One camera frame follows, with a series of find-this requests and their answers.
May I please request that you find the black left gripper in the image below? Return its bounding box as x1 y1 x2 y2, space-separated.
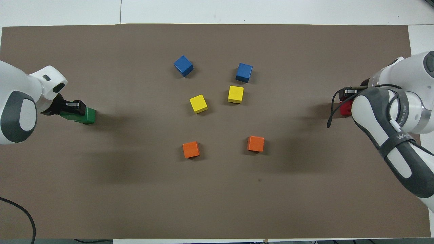
41 93 86 116

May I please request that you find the blue wooden cube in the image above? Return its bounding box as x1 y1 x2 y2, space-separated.
235 63 253 83
173 55 194 78

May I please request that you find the orange wooden cube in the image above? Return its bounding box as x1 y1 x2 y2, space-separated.
182 141 200 159
247 136 265 153

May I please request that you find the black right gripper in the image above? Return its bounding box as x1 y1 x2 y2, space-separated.
339 79 371 102

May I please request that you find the black floor cable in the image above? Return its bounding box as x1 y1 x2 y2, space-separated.
73 238 113 244
0 197 36 244

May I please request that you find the brown table mat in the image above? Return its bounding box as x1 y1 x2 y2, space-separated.
0 23 432 240

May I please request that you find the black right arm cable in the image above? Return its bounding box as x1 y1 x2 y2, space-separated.
327 84 412 128

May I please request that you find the yellow wooden cube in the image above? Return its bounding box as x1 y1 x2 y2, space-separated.
228 85 244 104
189 94 208 114

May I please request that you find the green wooden cube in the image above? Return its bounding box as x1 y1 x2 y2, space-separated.
82 107 96 125
60 111 86 123

